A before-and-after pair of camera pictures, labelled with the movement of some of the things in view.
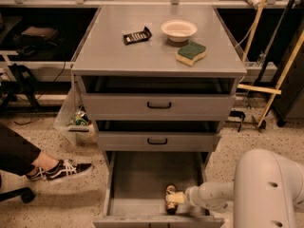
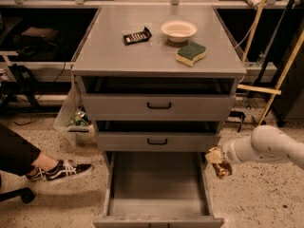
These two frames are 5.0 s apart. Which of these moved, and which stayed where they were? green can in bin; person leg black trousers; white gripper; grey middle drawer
Moved: white gripper
Stayed: green can in bin; grey middle drawer; person leg black trousers
